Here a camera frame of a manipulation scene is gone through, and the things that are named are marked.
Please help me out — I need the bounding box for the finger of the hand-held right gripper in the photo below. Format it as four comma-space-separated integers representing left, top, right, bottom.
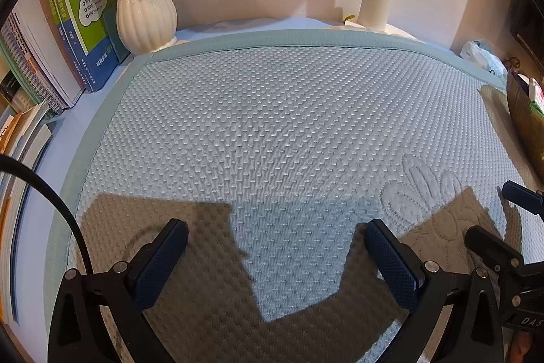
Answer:
500, 180, 544, 216
464, 225, 524, 275

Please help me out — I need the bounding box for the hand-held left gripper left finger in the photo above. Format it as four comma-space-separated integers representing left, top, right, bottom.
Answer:
47, 218, 190, 363

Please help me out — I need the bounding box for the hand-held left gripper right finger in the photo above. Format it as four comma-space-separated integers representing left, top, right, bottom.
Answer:
363, 218, 508, 363

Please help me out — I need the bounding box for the brown wicker basket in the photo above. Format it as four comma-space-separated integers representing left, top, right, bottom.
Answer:
506, 66, 544, 173

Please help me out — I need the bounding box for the white plastic bag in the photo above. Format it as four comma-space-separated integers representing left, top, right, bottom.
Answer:
460, 40, 508, 77

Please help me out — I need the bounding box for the stack of lying books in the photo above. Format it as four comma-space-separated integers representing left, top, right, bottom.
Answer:
0, 99, 54, 325

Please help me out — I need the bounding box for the light blue textured mat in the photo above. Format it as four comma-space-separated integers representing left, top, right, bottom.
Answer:
50, 28, 544, 363

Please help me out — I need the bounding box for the row of upright books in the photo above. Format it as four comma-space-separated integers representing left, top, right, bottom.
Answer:
0, 0, 78, 111

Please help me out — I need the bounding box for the white ribbed vase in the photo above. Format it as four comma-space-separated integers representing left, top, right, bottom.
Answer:
116, 0, 178, 56

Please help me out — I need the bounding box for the green cover book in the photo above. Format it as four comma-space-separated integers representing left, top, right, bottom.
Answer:
41, 0, 131, 93

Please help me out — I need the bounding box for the black cable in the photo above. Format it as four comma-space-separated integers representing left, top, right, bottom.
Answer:
0, 158, 95, 275

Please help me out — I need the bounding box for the dark wooden frame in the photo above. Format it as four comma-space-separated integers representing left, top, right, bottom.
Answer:
509, 0, 544, 63

